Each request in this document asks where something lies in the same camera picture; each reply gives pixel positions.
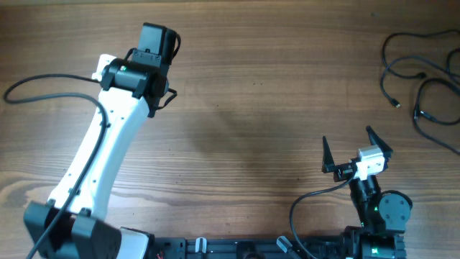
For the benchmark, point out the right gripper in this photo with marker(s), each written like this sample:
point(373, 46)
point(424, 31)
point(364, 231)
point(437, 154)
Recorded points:
point(343, 170)

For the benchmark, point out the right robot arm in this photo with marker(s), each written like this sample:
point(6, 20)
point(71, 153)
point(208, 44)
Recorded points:
point(383, 214)

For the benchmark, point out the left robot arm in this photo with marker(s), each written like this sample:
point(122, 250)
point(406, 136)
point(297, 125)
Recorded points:
point(71, 223)

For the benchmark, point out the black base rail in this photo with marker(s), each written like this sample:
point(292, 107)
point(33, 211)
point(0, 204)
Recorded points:
point(328, 247)

